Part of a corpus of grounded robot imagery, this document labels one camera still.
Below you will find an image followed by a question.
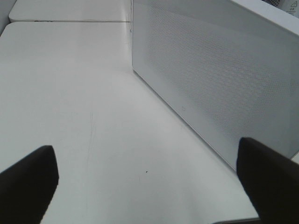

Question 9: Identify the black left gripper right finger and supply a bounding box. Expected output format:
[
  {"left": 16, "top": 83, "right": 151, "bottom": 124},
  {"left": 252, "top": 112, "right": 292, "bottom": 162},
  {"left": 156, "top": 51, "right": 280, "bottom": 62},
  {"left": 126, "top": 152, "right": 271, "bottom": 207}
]
[{"left": 236, "top": 137, "right": 299, "bottom": 224}]

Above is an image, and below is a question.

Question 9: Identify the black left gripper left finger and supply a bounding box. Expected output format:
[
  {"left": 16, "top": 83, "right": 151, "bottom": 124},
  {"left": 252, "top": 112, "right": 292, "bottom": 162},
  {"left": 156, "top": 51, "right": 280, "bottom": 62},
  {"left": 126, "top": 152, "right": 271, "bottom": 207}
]
[{"left": 0, "top": 145, "right": 59, "bottom": 224}]

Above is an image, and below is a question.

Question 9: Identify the white microwave door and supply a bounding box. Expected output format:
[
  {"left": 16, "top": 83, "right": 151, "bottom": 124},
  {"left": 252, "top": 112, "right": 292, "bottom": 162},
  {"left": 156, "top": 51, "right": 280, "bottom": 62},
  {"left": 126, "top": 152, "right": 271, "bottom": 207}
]
[{"left": 132, "top": 0, "right": 299, "bottom": 168}]

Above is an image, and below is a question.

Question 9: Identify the white microwave oven body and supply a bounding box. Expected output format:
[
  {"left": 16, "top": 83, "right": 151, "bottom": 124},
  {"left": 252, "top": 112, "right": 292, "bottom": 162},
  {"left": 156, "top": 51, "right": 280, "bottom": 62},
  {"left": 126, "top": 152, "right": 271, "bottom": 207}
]
[{"left": 232, "top": 0, "right": 299, "bottom": 36}]

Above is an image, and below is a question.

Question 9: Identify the white warning label sticker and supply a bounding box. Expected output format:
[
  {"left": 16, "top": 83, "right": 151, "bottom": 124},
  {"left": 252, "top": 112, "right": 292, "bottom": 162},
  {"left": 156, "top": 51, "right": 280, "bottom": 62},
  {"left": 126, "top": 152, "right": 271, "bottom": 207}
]
[{"left": 282, "top": 0, "right": 299, "bottom": 18}]

